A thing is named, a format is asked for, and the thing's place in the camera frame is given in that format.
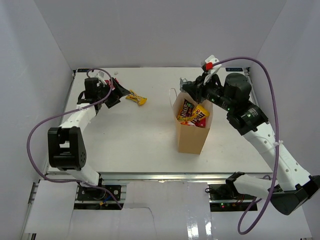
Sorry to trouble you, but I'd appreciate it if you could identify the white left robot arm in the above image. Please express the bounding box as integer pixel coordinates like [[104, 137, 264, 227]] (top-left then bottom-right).
[[47, 77, 130, 200]]

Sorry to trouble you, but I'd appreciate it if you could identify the orange Skittles snack bag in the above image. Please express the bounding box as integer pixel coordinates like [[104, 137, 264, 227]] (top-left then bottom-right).
[[180, 121, 195, 126]]

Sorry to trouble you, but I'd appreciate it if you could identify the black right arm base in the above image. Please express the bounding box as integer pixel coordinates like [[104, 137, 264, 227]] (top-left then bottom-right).
[[204, 184, 254, 204]]

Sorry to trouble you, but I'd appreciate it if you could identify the yellow M&M's packet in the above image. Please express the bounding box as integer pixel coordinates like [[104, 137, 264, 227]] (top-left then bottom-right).
[[125, 89, 148, 106], [191, 104, 210, 125]]

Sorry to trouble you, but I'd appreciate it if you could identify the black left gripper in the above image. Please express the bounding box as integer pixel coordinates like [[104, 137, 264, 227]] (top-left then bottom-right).
[[96, 77, 130, 109]]

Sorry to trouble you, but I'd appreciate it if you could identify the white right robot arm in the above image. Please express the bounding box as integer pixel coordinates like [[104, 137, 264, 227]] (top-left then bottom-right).
[[180, 73, 320, 215]]

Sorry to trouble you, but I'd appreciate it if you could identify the dark label table corner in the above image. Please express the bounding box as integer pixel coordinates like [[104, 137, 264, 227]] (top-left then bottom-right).
[[225, 67, 243, 72], [75, 68, 94, 73]]

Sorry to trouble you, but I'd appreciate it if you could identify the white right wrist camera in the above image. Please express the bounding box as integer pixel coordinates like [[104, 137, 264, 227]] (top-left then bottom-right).
[[201, 54, 222, 85]]

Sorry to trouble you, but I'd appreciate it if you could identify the dark label right table corner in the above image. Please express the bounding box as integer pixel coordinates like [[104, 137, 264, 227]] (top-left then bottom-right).
[[225, 67, 243, 72]]

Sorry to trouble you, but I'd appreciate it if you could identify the aluminium front rail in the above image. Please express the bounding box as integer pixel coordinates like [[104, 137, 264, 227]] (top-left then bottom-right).
[[100, 172, 233, 182]]

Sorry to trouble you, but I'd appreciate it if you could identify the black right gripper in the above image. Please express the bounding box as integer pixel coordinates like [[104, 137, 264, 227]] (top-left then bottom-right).
[[183, 71, 235, 112]]

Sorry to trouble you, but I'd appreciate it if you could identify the grey Himalaya candy packet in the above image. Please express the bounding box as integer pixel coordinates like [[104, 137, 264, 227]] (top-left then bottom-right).
[[179, 78, 194, 93]]

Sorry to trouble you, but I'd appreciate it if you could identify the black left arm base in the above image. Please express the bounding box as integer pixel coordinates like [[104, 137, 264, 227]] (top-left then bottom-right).
[[76, 185, 122, 203]]

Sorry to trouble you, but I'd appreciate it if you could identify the brown paper bag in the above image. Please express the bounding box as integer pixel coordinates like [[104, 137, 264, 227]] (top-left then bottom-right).
[[169, 88, 213, 155]]

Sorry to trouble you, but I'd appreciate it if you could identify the dark label left table corner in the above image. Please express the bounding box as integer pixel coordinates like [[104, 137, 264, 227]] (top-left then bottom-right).
[[75, 68, 94, 73]]

